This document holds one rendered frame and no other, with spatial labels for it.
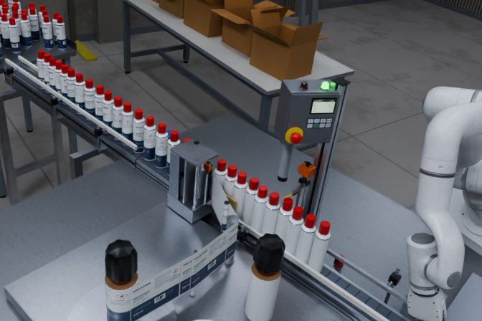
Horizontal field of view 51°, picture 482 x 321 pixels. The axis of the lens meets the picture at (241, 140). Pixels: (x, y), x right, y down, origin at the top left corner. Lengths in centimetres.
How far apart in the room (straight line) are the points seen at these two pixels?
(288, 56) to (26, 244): 197
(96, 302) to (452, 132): 112
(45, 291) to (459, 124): 128
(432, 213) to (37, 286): 118
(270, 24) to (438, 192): 232
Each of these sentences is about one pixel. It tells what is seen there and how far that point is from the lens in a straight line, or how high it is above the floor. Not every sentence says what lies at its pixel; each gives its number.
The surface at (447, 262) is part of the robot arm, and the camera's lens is 143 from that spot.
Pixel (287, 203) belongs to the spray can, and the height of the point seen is 108.
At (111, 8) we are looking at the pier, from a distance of 574.
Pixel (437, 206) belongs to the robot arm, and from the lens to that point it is 143.
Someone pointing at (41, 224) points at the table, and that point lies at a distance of 200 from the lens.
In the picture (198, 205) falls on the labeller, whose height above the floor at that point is 94.
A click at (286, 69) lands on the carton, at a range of 325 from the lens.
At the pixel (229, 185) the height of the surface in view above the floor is 102.
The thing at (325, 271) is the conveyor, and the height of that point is 88.
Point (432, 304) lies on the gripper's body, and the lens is 158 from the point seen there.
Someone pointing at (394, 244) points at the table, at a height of 83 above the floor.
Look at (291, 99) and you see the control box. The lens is 154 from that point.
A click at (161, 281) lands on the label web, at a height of 103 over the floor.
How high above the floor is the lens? 212
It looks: 31 degrees down
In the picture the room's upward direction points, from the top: 7 degrees clockwise
